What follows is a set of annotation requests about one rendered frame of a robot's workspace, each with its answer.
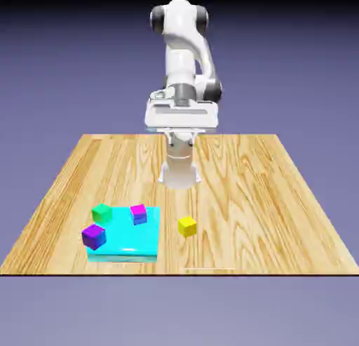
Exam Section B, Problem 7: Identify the small green cube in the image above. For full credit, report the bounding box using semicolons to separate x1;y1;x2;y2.
91;203;114;224

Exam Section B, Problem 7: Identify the large cyan box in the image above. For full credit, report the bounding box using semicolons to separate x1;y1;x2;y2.
86;206;161;263

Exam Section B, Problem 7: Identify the small purple cube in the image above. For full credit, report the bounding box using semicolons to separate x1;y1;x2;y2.
81;223;108;251

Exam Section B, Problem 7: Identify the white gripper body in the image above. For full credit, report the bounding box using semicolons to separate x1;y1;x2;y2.
144;98;220;133

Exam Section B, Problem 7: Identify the small yellow cube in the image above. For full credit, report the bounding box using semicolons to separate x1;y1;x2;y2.
177;215;198;238

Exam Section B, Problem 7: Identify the small magenta cube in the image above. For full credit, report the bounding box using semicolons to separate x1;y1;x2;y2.
130;203;148;226

